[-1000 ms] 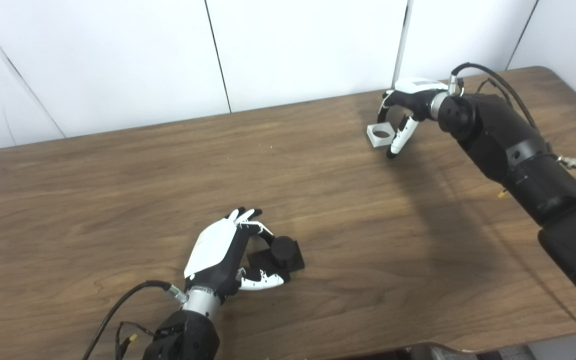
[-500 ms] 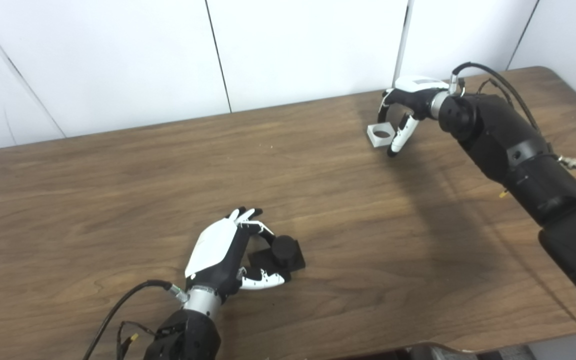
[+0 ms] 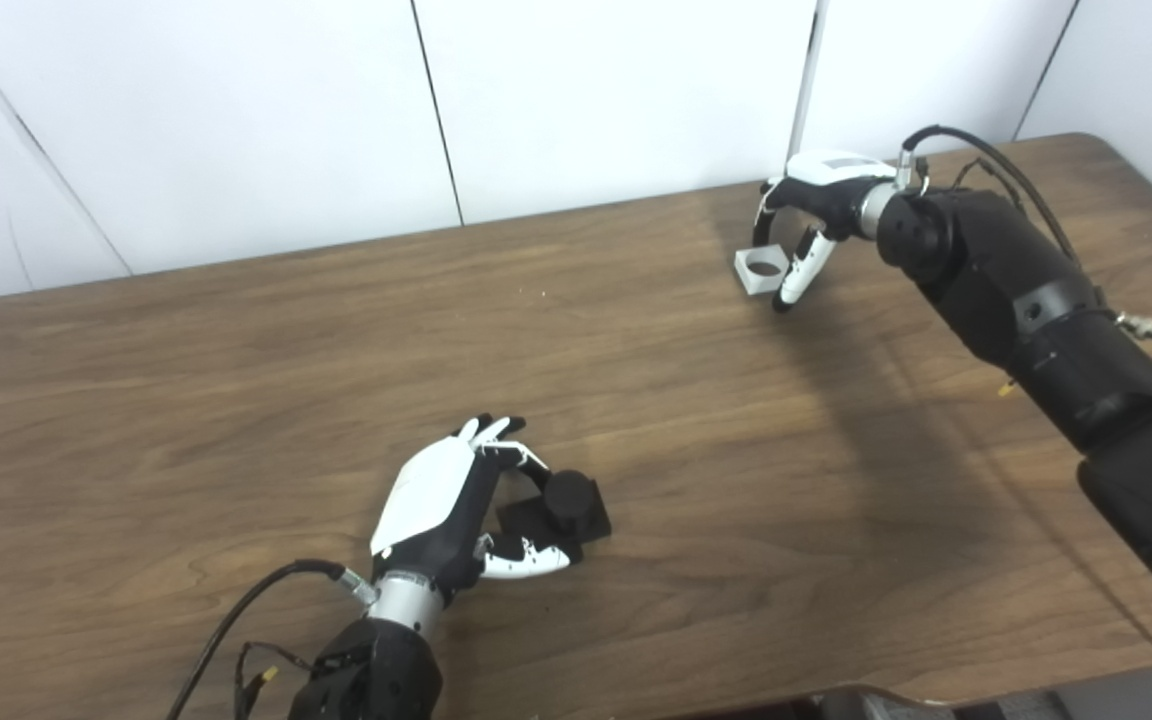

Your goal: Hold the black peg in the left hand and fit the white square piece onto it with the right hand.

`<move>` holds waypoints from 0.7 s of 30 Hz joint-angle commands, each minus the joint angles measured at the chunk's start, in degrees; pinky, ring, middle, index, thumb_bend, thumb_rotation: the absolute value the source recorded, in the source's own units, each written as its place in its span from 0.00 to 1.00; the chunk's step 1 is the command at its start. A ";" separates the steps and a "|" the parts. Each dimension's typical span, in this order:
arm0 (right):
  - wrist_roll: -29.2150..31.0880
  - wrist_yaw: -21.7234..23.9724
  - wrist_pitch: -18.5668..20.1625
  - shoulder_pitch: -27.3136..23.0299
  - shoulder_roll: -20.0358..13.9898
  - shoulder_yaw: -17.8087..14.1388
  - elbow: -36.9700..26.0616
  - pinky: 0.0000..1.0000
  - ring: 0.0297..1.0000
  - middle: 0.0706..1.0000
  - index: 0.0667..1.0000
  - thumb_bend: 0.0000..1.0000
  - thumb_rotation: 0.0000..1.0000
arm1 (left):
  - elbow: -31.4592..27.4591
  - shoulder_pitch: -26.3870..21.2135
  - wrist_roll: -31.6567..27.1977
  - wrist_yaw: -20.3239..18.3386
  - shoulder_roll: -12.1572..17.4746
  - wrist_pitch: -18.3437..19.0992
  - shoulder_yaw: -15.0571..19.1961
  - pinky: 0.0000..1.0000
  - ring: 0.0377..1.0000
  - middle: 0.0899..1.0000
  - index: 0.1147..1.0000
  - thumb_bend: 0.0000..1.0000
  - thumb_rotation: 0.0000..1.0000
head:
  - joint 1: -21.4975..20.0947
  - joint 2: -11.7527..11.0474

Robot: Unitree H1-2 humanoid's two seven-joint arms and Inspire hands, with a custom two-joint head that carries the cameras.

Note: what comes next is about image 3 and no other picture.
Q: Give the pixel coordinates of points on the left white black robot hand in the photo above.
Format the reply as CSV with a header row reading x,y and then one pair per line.
x,y
426,495

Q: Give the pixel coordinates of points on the black peg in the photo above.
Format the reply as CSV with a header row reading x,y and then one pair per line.
x,y
576,500

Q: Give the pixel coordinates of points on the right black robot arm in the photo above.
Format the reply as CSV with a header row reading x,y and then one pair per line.
x,y
1036,300

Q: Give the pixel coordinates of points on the white square piece with hole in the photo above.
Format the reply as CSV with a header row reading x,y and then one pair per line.
x,y
761,288

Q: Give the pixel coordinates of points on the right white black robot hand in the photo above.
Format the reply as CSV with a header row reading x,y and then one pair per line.
x,y
836,185

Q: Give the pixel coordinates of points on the silver plug on right arm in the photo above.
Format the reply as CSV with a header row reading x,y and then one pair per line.
x,y
1141,325

